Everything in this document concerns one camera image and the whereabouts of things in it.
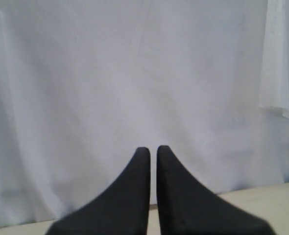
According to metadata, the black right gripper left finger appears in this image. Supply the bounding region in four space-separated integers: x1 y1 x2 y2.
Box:
47 147 150 235

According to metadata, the white backdrop curtain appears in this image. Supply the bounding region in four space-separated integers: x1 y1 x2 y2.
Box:
0 0 289 227

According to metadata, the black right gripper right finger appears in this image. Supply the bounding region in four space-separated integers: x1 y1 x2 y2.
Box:
156 145 275 235

